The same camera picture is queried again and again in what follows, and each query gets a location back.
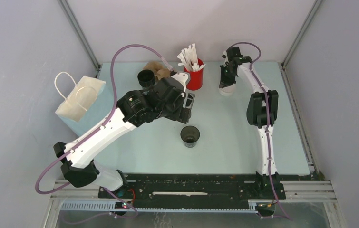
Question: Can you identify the white plastic cup lid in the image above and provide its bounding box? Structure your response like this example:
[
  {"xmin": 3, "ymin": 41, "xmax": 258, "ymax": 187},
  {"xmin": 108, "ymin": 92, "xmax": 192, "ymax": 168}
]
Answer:
[{"xmin": 219, "ymin": 85, "xmax": 236, "ymax": 96}]

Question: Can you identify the black paper coffee cup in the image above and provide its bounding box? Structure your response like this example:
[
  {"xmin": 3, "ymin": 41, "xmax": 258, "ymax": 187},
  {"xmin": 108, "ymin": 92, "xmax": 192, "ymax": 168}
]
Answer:
[{"xmin": 137, "ymin": 69, "xmax": 156, "ymax": 89}]

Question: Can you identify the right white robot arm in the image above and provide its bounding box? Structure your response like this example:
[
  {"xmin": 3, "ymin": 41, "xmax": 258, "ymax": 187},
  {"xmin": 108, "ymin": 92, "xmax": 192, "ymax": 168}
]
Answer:
[{"xmin": 219, "ymin": 43, "xmax": 279, "ymax": 199}]

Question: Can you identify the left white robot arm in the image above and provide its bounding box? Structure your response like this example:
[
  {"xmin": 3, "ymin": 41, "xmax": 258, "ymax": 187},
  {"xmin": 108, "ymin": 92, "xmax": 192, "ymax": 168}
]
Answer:
[{"xmin": 54, "ymin": 72, "xmax": 194, "ymax": 198}]

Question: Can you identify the red ribbed cup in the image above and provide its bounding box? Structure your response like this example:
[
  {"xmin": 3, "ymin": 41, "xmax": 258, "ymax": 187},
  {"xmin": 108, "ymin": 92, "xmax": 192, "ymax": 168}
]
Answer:
[{"xmin": 184, "ymin": 67, "xmax": 204, "ymax": 91}]

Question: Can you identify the brown cardboard cup carrier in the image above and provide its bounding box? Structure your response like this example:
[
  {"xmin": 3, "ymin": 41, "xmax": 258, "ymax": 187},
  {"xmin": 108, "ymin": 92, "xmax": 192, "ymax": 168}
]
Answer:
[{"xmin": 143, "ymin": 61, "xmax": 171, "ymax": 81}]

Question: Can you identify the light blue paper bag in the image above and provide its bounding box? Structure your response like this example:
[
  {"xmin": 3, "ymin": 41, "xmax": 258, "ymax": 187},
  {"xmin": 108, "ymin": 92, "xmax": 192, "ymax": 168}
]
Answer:
[{"xmin": 54, "ymin": 72, "xmax": 114, "ymax": 136}]

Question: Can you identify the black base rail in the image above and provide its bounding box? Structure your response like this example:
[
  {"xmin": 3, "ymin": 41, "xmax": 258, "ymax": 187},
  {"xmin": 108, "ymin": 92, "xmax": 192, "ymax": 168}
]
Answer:
[{"xmin": 113, "ymin": 173, "xmax": 318, "ymax": 210}]

